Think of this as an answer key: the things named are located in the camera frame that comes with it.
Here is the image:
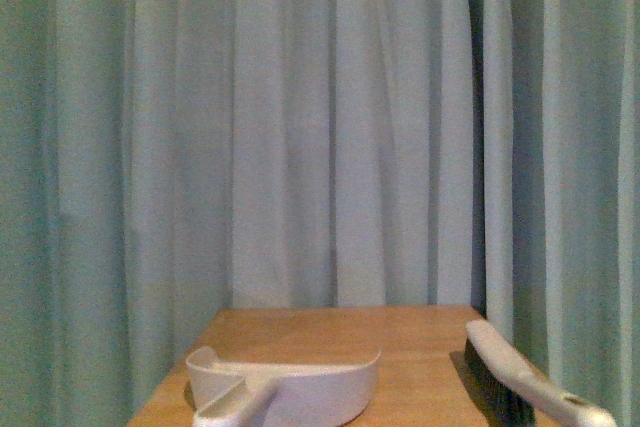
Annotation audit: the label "teal fabric curtain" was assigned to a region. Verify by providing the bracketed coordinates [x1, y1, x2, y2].
[1, 0, 639, 426]

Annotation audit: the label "wooden bedside table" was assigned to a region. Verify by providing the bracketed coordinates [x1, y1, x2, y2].
[126, 304, 566, 427]

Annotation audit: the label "beige hand brush black bristles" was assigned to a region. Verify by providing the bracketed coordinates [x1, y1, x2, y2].
[464, 319, 616, 426]

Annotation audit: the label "beige plastic dustpan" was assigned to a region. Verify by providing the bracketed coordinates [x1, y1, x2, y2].
[186, 347, 380, 426]

